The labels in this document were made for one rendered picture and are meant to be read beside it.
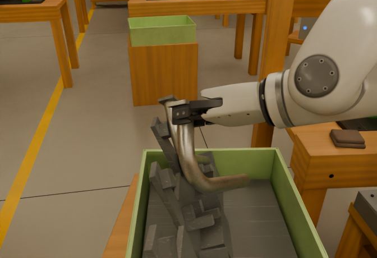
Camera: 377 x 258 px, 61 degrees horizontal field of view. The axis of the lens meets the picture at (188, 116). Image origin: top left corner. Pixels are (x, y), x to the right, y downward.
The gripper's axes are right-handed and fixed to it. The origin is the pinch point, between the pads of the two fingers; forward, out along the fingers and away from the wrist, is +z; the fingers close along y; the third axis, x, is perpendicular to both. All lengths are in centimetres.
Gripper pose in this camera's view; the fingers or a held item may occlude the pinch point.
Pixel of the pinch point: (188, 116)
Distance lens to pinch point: 57.2
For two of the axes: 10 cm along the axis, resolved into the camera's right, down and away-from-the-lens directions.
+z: -8.2, 1.5, 5.6
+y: -5.7, -1.7, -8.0
